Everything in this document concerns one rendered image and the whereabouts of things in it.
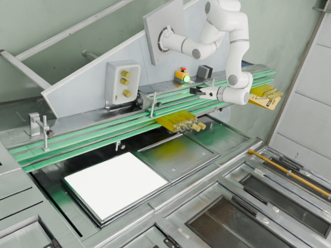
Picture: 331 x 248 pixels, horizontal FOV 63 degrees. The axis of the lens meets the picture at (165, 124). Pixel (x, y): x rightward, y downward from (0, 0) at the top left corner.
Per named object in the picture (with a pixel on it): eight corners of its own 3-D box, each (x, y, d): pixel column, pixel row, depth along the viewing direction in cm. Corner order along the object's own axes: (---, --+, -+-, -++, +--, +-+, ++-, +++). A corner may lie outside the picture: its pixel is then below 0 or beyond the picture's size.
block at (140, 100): (134, 105, 169) (141, 110, 165) (136, 91, 165) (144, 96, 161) (138, 104, 172) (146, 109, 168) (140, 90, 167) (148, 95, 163)
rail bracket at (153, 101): (141, 112, 166) (155, 122, 159) (145, 87, 158) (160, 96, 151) (145, 111, 168) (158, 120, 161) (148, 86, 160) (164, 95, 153)
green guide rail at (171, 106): (147, 109, 169) (155, 115, 164) (147, 108, 168) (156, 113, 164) (266, 77, 290) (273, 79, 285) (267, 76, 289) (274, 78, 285)
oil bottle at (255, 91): (243, 90, 263) (270, 102, 247) (245, 84, 260) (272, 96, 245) (246, 89, 267) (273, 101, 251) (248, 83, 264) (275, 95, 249)
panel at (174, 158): (59, 181, 130) (100, 228, 112) (59, 176, 129) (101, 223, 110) (180, 133, 193) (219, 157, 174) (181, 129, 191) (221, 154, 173)
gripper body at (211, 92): (216, 103, 129) (198, 100, 137) (228, 100, 137) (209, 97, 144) (217, 87, 127) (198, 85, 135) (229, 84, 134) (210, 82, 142)
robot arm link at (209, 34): (202, 18, 138) (219, 10, 147) (188, 55, 157) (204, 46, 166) (216, 28, 135) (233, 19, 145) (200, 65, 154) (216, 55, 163)
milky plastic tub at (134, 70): (103, 99, 157) (113, 105, 152) (107, 61, 146) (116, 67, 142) (127, 94, 169) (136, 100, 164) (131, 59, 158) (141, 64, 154)
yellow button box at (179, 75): (173, 79, 197) (181, 83, 192) (175, 69, 193) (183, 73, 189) (180, 78, 201) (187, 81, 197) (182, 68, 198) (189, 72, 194)
